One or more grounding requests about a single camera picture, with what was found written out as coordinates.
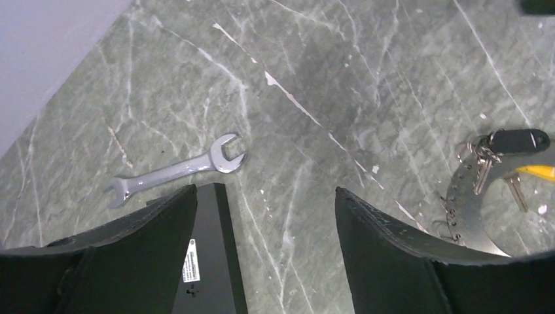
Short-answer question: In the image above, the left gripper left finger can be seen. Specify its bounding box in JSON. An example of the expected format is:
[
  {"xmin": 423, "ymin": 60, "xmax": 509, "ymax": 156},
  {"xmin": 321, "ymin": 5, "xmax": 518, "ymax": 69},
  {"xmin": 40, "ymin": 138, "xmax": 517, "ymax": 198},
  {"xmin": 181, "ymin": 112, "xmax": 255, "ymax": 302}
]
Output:
[{"xmin": 1, "ymin": 185, "xmax": 198, "ymax": 313}]

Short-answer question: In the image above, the black network switch box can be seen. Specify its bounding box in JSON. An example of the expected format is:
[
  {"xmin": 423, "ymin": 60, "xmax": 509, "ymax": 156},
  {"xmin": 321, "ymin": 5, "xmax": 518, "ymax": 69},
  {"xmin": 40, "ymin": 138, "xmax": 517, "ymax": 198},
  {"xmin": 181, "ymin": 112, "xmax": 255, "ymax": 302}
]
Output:
[{"xmin": 170, "ymin": 183, "xmax": 248, "ymax": 313}]

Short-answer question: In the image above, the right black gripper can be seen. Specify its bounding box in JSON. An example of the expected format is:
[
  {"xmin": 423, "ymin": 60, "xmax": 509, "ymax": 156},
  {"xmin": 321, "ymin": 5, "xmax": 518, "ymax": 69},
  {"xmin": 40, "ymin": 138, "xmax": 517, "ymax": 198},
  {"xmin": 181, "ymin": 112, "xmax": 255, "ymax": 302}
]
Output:
[{"xmin": 519, "ymin": 0, "xmax": 555, "ymax": 15}]

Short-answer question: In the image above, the black key fob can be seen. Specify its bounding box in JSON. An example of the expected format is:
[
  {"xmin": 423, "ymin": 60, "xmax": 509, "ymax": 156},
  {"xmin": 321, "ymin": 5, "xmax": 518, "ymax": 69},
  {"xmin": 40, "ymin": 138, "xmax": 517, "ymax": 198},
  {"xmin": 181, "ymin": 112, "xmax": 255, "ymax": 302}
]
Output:
[{"xmin": 488, "ymin": 129, "xmax": 550, "ymax": 156}]

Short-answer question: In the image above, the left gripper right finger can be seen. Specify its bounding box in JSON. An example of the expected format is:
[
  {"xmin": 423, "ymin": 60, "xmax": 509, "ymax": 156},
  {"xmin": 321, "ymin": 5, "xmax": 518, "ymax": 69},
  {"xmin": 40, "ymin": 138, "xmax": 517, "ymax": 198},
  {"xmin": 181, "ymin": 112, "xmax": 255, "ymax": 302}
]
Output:
[{"xmin": 335, "ymin": 187, "xmax": 554, "ymax": 313}]

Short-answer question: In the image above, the large silver combination wrench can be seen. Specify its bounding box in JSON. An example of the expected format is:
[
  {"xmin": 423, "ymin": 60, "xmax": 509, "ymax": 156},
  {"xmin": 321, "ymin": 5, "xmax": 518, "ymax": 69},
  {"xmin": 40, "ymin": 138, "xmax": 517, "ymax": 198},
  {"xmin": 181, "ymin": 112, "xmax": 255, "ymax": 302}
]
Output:
[{"xmin": 104, "ymin": 132, "xmax": 247, "ymax": 209}]

